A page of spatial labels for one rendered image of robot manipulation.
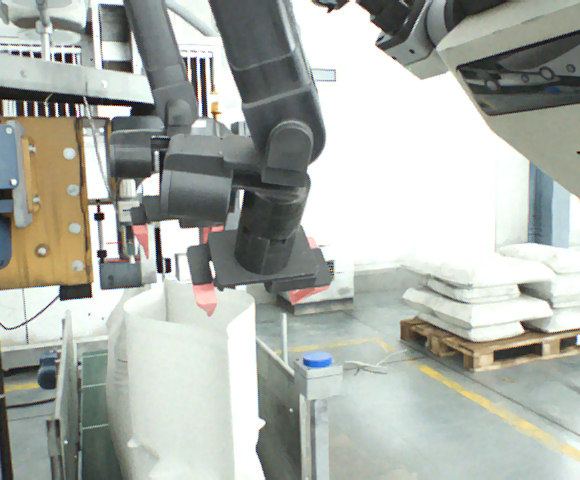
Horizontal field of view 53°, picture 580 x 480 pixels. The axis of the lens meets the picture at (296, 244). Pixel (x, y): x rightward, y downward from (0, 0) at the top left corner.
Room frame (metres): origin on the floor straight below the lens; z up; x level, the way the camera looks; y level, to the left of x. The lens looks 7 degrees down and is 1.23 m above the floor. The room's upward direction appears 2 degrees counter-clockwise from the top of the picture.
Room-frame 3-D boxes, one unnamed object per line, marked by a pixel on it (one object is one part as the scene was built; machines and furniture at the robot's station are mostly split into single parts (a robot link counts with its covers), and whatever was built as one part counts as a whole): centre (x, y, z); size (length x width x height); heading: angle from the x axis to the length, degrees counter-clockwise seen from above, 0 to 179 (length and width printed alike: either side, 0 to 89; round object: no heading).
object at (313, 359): (1.15, -0.04, 0.84); 0.06 x 0.06 x 0.02
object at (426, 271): (4.03, -1.09, 0.56); 0.66 x 0.43 x 0.15; 107
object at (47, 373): (2.63, 1.13, 0.35); 0.30 x 0.15 x 0.15; 20
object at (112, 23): (3.50, 1.02, 1.82); 0.51 x 0.27 x 0.71; 20
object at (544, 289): (3.88, -1.79, 0.44); 0.68 x 0.44 x 0.15; 110
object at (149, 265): (1.17, 0.30, 1.07); 0.03 x 0.01 x 0.13; 110
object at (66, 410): (1.64, 0.68, 0.53); 1.05 x 0.02 x 0.41; 20
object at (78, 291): (1.11, 0.43, 1.01); 0.06 x 0.04 x 0.02; 110
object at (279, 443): (1.82, 0.17, 0.53); 1.05 x 0.02 x 0.41; 20
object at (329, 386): (1.15, -0.04, 0.81); 0.08 x 0.08 x 0.06; 20
